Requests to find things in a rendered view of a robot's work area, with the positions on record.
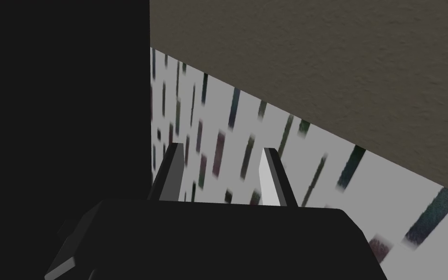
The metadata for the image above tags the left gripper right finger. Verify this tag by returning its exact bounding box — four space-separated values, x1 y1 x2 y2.
258 147 298 208

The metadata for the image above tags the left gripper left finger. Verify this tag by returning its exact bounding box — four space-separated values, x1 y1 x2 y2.
147 142 185 203

